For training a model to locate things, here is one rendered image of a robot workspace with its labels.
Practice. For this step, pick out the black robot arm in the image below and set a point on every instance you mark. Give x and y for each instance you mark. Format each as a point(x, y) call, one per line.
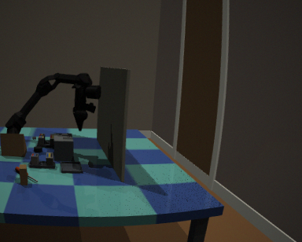
point(83, 88)

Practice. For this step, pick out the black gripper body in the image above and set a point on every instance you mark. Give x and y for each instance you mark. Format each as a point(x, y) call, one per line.
point(78, 109)

